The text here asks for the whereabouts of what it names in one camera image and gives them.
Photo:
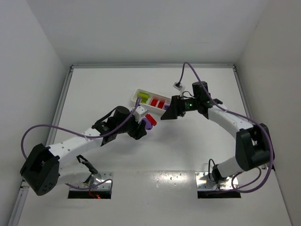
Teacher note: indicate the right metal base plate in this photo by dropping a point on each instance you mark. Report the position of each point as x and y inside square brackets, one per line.
[206, 183]

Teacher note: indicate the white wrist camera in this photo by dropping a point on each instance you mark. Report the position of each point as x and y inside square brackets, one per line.
[179, 86]
[139, 113]

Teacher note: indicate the lime green lego brick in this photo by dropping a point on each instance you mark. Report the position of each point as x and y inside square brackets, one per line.
[144, 101]

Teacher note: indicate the light purple round lego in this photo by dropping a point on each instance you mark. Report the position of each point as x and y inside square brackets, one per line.
[148, 124]

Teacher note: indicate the red curved lego brick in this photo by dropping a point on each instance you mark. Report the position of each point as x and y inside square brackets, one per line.
[161, 104]

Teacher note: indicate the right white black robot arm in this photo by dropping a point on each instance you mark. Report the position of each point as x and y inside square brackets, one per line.
[252, 148]

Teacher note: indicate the red half-round lego brick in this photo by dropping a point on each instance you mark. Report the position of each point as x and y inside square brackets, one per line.
[154, 102]

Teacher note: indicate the white three-compartment tray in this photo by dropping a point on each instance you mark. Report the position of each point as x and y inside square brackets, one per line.
[152, 109]

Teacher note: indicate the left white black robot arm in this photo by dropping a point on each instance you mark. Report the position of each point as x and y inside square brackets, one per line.
[63, 163]

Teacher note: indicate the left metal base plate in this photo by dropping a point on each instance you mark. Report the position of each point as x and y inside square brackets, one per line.
[102, 182]

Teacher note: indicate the lime green lego plate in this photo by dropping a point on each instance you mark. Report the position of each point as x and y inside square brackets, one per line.
[143, 95]

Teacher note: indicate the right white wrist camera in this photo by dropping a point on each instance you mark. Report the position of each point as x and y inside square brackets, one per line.
[179, 86]

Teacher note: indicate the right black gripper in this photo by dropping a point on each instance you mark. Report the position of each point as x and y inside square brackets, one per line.
[177, 106]

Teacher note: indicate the metal base plate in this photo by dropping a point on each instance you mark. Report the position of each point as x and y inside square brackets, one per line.
[206, 183]
[102, 182]

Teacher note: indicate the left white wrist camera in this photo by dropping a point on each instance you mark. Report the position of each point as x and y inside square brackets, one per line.
[139, 113]

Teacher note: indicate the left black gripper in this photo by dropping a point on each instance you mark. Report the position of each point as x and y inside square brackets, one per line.
[140, 129]

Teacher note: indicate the red rectangular lego brick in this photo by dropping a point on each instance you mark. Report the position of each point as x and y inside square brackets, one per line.
[151, 119]

